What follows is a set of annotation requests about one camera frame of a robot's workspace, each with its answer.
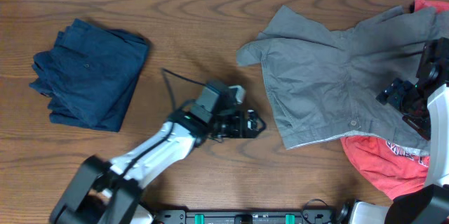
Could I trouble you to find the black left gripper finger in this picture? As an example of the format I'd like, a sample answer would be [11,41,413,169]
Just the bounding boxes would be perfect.
[247,110,264,123]
[247,122,267,138]

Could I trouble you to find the grey shorts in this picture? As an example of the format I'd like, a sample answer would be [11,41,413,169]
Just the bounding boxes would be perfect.
[236,6,448,156]

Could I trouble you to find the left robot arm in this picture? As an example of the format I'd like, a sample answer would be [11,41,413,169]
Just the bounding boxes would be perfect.
[49,109,267,223]

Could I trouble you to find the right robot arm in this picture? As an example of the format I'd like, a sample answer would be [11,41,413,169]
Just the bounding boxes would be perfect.
[348,38,448,224]

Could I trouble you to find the red printed t-shirt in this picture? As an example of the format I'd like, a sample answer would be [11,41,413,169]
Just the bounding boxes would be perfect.
[340,0,448,199]

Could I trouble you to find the folded navy blue shorts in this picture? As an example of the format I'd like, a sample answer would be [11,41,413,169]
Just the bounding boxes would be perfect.
[30,19,150,132]

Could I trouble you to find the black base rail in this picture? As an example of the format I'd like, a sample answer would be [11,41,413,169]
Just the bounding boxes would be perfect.
[139,199,354,224]

